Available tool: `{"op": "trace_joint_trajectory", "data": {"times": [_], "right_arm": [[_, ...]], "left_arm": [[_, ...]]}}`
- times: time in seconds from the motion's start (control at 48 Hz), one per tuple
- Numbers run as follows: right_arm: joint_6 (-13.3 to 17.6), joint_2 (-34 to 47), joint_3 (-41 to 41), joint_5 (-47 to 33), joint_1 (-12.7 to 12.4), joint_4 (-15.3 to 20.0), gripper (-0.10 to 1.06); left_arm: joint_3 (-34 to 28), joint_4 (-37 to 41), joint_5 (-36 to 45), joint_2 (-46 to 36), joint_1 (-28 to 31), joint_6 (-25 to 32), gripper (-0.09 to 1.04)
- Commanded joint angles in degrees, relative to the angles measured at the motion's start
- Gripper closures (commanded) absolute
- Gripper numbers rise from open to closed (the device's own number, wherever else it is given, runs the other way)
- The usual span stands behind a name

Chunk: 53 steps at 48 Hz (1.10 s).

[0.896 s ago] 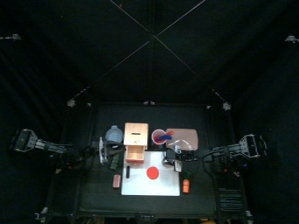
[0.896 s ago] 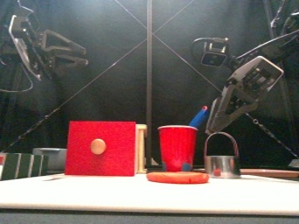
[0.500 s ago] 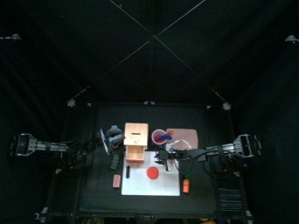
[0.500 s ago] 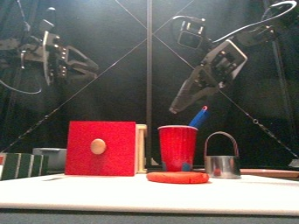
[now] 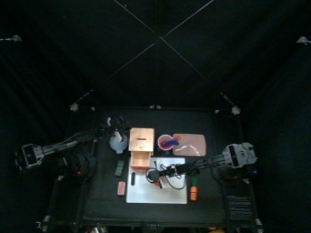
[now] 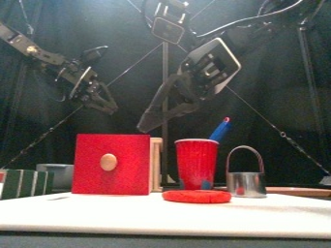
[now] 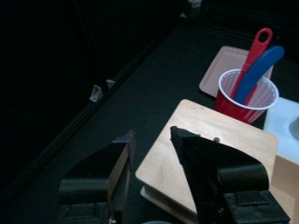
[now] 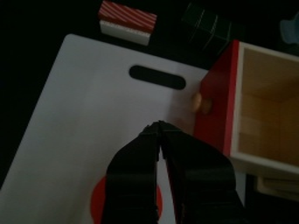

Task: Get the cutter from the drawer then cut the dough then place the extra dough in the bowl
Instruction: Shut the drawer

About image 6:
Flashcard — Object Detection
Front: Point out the red-fronted drawer with knob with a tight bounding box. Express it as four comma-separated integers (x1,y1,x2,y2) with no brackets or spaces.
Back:
69,133,152,197

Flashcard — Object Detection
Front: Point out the red round dough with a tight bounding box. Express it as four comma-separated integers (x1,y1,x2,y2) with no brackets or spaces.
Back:
161,188,233,204

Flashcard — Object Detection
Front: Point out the blue tool with red tip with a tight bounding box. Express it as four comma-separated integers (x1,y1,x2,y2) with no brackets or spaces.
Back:
208,116,232,143

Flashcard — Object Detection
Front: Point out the red plastic cup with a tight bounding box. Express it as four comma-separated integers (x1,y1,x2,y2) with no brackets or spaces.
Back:
173,138,221,191

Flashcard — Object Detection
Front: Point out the white cutting board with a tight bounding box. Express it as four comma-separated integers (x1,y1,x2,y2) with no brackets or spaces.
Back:
0,191,331,240

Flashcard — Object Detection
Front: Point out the brown wooden cutting board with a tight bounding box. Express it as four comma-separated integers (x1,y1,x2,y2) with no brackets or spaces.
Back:
214,185,331,199

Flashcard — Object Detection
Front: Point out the white-edged right wrist camera mount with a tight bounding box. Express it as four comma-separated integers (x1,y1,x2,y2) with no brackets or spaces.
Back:
185,36,242,96

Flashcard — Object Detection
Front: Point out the white-edged wrist camera mount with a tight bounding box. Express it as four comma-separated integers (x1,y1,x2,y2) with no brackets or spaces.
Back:
185,36,242,96
65,45,109,100

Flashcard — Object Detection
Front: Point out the black vertical frame pole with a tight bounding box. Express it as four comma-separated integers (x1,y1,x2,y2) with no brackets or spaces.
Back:
160,41,170,186

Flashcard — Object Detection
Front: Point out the white-edged left wrist camera mount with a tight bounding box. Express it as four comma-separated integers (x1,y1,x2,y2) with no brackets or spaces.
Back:
65,45,109,100

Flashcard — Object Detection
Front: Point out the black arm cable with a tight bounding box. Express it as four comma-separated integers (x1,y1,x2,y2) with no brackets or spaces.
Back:
194,0,305,39

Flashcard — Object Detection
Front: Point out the black slanted frame pole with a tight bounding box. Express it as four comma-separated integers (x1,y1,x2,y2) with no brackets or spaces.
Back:
296,23,325,186

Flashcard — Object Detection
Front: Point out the metal round cutter with handle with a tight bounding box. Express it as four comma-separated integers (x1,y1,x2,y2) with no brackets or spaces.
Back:
225,144,268,199

